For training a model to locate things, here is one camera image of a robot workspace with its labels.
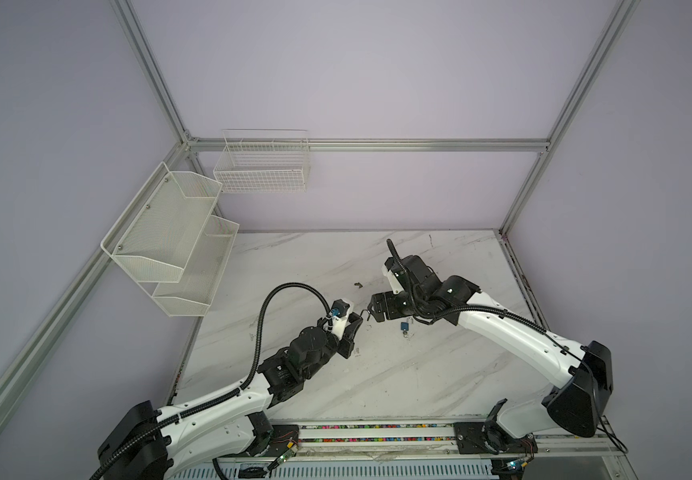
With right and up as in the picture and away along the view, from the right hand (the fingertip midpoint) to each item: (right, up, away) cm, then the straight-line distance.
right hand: (379, 304), depth 77 cm
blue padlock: (+10, -10, +16) cm, 21 cm away
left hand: (-6, -3, -1) cm, 7 cm away
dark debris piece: (-5, +3, +27) cm, 28 cm away
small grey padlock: (-3, -2, -4) cm, 5 cm away
